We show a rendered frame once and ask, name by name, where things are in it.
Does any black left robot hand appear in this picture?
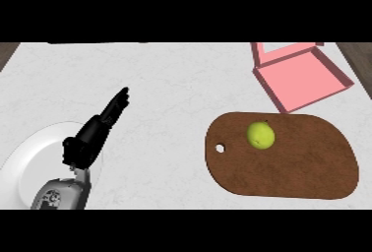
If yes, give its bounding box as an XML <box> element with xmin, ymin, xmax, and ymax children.
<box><xmin>60</xmin><ymin>86</ymin><xmax>131</xmax><ymax>170</ymax></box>

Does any yellow-green squash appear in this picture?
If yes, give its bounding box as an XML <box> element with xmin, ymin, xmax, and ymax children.
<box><xmin>245</xmin><ymin>121</ymin><xmax>276</xmax><ymax>151</ymax></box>

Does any brown wooden cutting board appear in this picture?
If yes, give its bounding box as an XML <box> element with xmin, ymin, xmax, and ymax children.
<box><xmin>203</xmin><ymin>111</ymin><xmax>360</xmax><ymax>200</ymax></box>

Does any pink open cardboard box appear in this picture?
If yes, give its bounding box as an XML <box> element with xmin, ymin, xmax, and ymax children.
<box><xmin>249</xmin><ymin>42</ymin><xmax>355</xmax><ymax>114</ymax></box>

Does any white round plate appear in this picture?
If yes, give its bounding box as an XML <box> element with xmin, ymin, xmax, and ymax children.
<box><xmin>0</xmin><ymin>121</ymin><xmax>104</xmax><ymax>211</ymax></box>

